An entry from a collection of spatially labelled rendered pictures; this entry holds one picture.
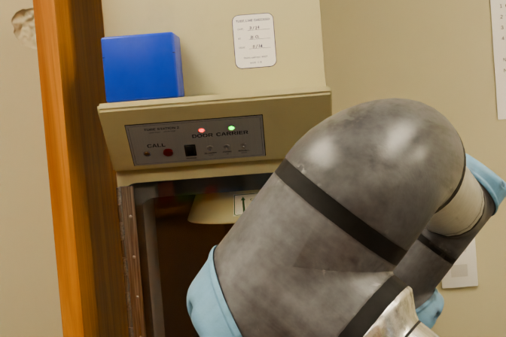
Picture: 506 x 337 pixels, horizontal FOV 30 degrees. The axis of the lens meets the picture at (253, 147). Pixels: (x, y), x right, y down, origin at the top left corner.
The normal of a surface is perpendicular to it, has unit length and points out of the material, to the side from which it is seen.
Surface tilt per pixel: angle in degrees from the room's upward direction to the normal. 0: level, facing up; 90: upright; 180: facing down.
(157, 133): 135
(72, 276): 90
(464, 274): 90
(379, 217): 98
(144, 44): 90
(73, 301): 90
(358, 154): 58
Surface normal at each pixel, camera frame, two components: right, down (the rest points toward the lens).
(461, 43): -0.01, 0.05
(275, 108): 0.05, 0.74
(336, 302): 0.02, -0.43
